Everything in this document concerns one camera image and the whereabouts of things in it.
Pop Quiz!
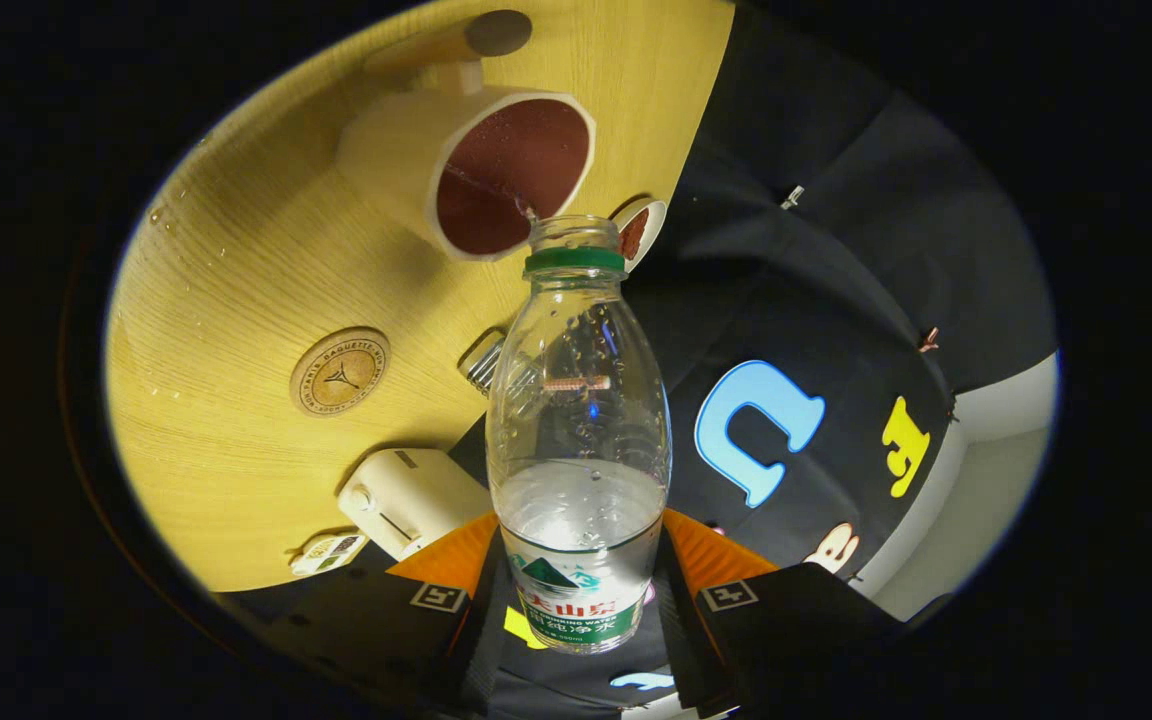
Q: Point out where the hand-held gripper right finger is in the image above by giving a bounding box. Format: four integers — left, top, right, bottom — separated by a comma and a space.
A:
651, 508, 902, 720

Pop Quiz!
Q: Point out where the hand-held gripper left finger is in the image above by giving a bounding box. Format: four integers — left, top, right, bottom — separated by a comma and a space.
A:
221, 512, 512, 720

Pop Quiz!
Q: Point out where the clear plastic juice bottle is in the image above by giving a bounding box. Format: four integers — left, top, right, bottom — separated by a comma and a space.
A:
486, 214, 674, 655

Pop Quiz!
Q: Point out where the round cork coaster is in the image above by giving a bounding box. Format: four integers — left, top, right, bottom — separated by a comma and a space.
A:
289, 327, 391, 417

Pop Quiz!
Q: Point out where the cream cup with wooden handle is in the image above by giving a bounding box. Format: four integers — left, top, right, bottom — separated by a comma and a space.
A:
336, 10, 597, 263

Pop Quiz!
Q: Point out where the white divided seasoning dish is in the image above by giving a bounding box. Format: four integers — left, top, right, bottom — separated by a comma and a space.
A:
289, 533, 369, 578

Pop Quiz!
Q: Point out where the cream toaster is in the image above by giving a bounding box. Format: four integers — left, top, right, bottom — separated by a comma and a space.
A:
337, 448, 493, 561

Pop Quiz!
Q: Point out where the wooden table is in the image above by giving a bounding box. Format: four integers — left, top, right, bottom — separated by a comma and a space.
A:
104, 0, 737, 593

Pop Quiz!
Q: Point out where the black backdrop cloth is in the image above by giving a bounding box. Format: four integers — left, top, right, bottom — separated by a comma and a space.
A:
216, 0, 1057, 720

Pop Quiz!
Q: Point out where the small white oval plate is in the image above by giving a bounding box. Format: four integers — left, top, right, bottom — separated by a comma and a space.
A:
616, 198, 668, 273

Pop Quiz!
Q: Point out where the metal wire holder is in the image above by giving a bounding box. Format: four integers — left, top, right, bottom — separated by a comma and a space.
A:
457, 328, 507, 396

